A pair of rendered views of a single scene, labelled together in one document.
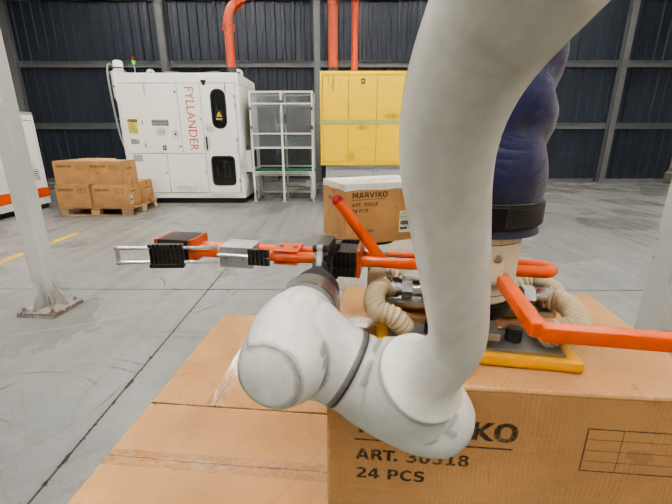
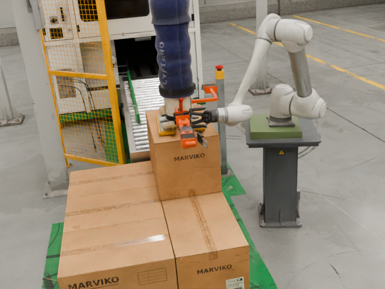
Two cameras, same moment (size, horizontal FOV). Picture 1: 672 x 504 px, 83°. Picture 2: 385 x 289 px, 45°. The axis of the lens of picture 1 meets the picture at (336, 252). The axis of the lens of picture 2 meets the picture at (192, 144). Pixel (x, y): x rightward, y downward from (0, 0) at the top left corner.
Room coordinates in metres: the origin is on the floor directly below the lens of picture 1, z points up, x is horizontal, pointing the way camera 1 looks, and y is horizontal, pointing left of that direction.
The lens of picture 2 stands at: (1.32, 2.48, 2.04)
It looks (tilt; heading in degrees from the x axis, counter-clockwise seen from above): 24 degrees down; 256
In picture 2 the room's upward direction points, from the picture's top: 4 degrees counter-clockwise
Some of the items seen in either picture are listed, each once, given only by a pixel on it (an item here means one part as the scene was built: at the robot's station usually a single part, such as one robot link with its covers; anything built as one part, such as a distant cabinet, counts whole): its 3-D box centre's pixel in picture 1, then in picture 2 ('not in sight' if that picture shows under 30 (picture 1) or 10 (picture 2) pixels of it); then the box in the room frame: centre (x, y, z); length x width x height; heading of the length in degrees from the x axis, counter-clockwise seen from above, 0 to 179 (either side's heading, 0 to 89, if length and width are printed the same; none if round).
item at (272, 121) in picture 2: not in sight; (279, 117); (-0.06, -0.36, 0.83); 0.22 x 0.18 x 0.06; 73
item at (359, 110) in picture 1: (373, 138); not in sight; (8.34, -0.79, 1.24); 2.22 x 0.91 x 2.47; 90
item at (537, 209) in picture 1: (476, 206); (177, 88); (0.70, -0.26, 1.19); 0.23 x 0.23 x 0.04
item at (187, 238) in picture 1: (182, 246); (188, 140); (0.80, 0.33, 1.08); 0.08 x 0.07 x 0.05; 82
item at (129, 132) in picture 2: not in sight; (126, 114); (0.87, -1.86, 0.50); 2.31 x 0.05 x 0.19; 85
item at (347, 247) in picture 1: (341, 256); (182, 117); (0.74, -0.01, 1.08); 0.10 x 0.08 x 0.06; 172
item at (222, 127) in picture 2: not in sight; (222, 124); (0.10, -1.19, 0.50); 0.07 x 0.07 x 1.00; 85
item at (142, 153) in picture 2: not in sight; (176, 149); (0.65, -0.67, 0.58); 0.70 x 0.03 x 0.06; 175
